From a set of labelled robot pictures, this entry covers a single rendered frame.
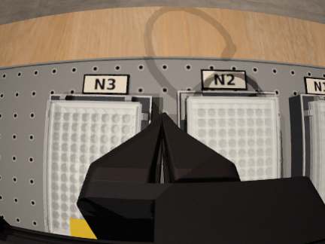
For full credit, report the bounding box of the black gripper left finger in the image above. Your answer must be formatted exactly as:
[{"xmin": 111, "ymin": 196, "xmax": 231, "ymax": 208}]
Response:
[{"xmin": 84, "ymin": 114, "xmax": 163, "ymax": 183}]

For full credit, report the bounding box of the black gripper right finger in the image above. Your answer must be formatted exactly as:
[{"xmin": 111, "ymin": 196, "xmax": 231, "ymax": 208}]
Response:
[{"xmin": 162, "ymin": 114, "xmax": 241, "ymax": 183}]

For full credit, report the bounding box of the grey metal base plate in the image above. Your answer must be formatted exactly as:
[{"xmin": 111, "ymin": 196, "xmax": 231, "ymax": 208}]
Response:
[{"xmin": 0, "ymin": 56, "xmax": 325, "ymax": 232}]

